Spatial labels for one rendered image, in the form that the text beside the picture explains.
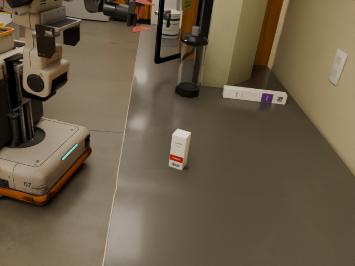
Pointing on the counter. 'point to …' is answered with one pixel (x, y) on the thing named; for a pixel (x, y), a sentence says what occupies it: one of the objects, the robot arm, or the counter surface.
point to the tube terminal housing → (232, 41)
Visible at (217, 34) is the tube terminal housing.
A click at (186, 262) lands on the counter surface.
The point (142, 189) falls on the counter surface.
